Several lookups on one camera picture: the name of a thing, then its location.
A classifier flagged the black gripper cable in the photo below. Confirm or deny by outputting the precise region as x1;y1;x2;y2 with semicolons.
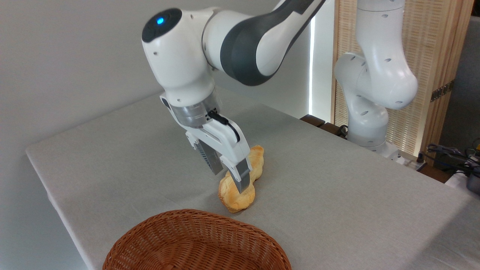
207;109;241;143

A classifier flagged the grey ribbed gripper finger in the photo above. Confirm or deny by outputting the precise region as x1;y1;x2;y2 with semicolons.
195;139;225;176
219;156;253;194

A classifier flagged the grey tablecloth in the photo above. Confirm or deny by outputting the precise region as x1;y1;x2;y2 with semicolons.
25;87;480;270

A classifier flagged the bundle of dark cables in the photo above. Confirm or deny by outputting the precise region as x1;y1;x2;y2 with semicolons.
426;139;480;174

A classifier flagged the golden bread loaf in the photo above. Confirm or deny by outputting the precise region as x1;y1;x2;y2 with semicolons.
218;145;265;213

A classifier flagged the brown wicker basket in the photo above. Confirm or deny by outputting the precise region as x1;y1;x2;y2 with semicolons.
102;209;292;270

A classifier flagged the dark metal screen hinge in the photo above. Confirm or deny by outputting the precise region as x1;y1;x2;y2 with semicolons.
430;80;455;102

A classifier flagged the white vertical light strip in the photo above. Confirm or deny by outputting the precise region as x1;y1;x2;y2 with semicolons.
308;17;316;117

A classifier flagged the dark brown wooden board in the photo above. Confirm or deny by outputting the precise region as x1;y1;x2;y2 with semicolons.
300;114;348;140

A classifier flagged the wooden slatted folding screen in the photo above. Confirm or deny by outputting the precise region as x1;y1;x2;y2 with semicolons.
331;0;475;160

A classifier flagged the white power strip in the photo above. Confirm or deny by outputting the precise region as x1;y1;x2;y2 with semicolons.
402;157;428;172

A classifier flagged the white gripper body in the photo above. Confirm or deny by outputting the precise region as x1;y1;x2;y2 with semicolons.
160;94;251;170

